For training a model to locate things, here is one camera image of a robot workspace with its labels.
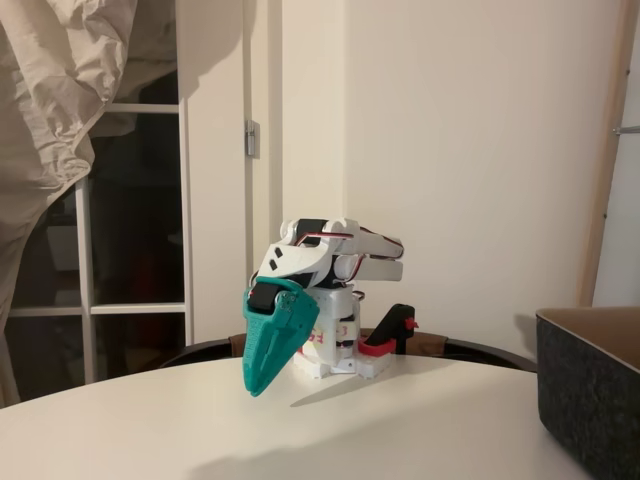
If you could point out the light wooden shelf frame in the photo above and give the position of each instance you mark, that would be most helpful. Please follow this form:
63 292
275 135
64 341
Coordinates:
609 150

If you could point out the white glazed door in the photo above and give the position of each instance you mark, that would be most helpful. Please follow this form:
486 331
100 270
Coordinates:
185 200

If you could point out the dark grey felt bin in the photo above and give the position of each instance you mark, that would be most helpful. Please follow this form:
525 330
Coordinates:
585 400

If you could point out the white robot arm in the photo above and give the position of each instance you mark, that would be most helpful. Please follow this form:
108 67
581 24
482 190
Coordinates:
370 270

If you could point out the metal rod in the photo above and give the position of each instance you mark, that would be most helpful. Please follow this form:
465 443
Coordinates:
630 131

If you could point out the teal gripper black servo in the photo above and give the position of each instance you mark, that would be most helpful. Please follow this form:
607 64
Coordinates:
272 325

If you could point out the black red table clamp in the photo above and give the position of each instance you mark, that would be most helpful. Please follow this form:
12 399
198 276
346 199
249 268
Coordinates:
395 320

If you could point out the beige crumpled curtain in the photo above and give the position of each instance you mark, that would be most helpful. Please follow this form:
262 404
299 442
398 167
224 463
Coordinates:
40 100

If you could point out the metal door hinge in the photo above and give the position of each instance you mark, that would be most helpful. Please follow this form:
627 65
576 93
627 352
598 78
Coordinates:
251 140

